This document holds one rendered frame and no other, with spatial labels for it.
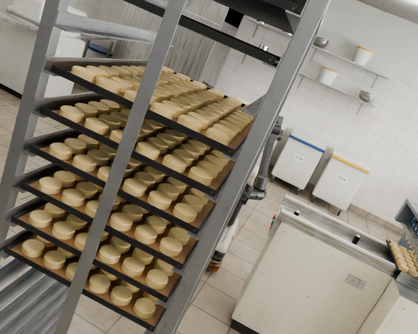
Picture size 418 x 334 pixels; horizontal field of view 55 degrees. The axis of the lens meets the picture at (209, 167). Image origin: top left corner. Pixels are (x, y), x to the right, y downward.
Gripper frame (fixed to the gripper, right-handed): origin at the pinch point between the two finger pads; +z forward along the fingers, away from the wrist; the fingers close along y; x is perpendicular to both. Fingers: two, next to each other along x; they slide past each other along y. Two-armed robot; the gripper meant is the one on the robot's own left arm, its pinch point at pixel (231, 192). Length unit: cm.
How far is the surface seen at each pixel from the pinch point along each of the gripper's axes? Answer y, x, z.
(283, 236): 25, -3, -50
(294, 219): 13, -2, -52
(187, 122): -56, -71, 85
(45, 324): 47, -28, 84
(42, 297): 28, -33, 89
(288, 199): 14, 22, -69
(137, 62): -54, -21, 77
